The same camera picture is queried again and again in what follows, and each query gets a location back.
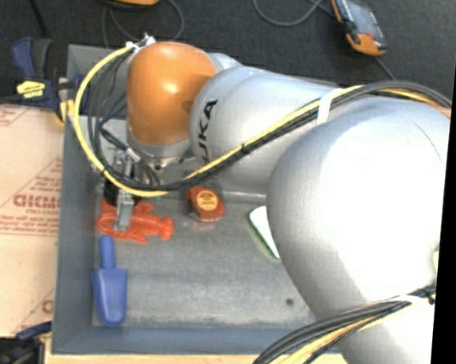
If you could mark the grey metal bin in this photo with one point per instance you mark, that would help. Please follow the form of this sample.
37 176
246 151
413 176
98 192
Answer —
203 278

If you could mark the orange toy lobster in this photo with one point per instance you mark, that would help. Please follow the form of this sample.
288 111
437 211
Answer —
149 226

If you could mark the brown cardboard board, red print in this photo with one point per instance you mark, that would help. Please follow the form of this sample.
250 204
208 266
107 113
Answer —
19 214

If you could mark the blue plastic scoop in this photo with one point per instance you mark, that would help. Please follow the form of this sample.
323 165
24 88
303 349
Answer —
110 290

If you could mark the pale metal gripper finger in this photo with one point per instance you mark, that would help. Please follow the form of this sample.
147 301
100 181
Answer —
123 213

